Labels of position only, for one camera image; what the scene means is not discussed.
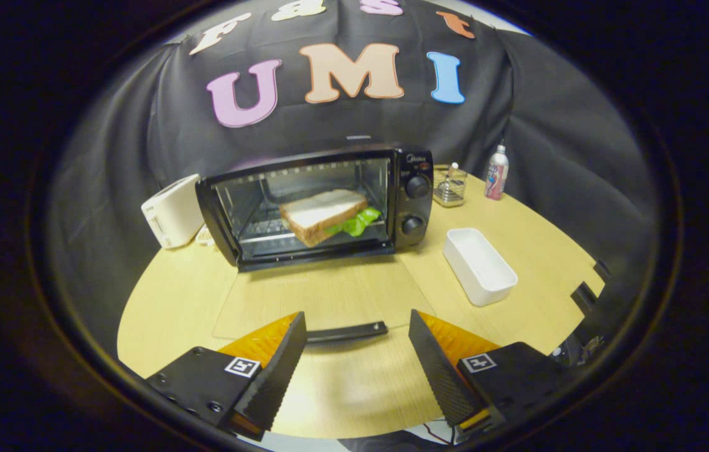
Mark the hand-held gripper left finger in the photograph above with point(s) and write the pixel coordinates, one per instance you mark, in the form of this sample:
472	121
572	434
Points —
276	376

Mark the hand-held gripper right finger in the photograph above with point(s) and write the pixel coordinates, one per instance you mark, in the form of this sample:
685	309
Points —
439	370

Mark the black toaster oven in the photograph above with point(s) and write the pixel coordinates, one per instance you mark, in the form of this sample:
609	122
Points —
411	207

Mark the white bread lettuce sandwich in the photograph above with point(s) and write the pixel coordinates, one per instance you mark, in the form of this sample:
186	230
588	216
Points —
320	213

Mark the white toaster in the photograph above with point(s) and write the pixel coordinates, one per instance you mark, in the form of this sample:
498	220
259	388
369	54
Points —
169	213

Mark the white rectangular container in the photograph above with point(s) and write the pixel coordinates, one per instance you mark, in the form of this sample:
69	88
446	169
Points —
479	265

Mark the white pink spray bottle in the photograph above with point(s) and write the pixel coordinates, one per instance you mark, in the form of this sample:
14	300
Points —
496	176

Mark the black backdrop cloth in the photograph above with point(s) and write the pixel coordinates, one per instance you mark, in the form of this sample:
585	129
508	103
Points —
580	163

